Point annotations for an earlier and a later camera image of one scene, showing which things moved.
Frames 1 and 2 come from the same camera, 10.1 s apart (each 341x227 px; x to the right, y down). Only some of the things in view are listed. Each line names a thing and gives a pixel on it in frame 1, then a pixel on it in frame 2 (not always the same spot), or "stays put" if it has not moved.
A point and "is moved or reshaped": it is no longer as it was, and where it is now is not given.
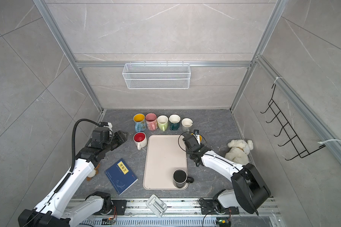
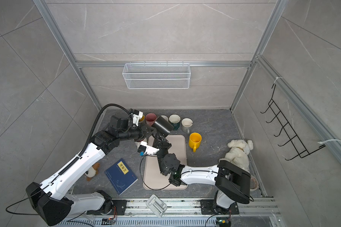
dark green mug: (174, 122) stays put
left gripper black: (121, 138) -> (142, 128)
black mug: (180, 178) is moved or reshaped
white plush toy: (239, 151) stays put
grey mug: (186, 124) stays put
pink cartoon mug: (151, 121) stays put
